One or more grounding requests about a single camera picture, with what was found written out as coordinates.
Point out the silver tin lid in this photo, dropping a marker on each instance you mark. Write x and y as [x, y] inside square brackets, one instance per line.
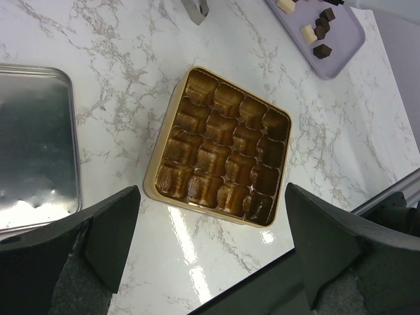
[40, 168]

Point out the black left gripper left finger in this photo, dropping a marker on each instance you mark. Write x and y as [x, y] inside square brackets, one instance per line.
[73, 265]

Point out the lavender plastic tray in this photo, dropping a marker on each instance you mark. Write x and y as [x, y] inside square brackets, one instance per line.
[327, 35]

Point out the white square chocolate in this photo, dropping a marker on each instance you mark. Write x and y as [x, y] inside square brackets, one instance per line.
[287, 6]

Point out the white ridged chocolate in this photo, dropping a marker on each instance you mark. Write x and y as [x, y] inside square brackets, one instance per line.
[308, 34]

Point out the dark square chocolate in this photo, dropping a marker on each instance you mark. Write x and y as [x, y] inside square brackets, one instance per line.
[322, 51]

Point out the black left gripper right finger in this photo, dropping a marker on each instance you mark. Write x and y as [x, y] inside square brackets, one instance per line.
[330, 241]

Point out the metal tongs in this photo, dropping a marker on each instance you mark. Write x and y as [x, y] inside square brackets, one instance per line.
[197, 10]

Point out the dark chocolate cube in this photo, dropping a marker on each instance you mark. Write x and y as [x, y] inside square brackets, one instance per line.
[320, 32]

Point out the gold chocolate tin box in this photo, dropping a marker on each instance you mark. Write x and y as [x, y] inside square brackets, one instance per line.
[221, 151]

